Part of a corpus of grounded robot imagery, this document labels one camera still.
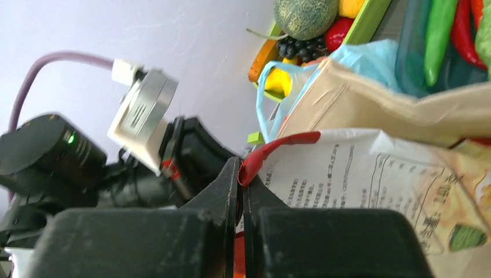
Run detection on black grapes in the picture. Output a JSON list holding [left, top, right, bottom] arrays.
[[276, 35, 329, 63]]

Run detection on red apple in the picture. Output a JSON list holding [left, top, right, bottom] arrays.
[[324, 17, 354, 52]]

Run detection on red chili pepper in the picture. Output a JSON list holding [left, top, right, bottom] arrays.
[[451, 0, 488, 70]]

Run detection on yellow banana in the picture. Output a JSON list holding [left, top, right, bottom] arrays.
[[264, 67, 292, 102]]

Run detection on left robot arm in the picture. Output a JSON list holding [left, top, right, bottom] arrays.
[[1, 114, 233, 248]]

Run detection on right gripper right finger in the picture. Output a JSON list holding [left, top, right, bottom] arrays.
[[243, 178, 433, 277]]

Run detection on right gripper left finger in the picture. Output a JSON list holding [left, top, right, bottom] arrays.
[[25, 158, 240, 278]]

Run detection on light blue plastic bag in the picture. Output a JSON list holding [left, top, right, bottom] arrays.
[[256, 39, 401, 143]]

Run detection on green fruit tray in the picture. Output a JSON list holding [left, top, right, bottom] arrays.
[[248, 1, 391, 85]]

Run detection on red white chips bag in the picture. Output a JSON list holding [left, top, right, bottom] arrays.
[[239, 129, 490, 277]]

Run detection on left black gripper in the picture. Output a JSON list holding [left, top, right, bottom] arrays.
[[100, 116, 235, 208]]

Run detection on teal vegetable tray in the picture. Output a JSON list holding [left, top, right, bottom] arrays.
[[395, 0, 491, 98]]

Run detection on green cucumber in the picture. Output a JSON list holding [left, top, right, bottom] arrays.
[[423, 0, 458, 87]]

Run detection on green cantaloupe melon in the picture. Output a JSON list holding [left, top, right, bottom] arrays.
[[273, 0, 339, 41]]

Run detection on beige canvas tote bag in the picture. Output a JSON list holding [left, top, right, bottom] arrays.
[[278, 58, 490, 147]]

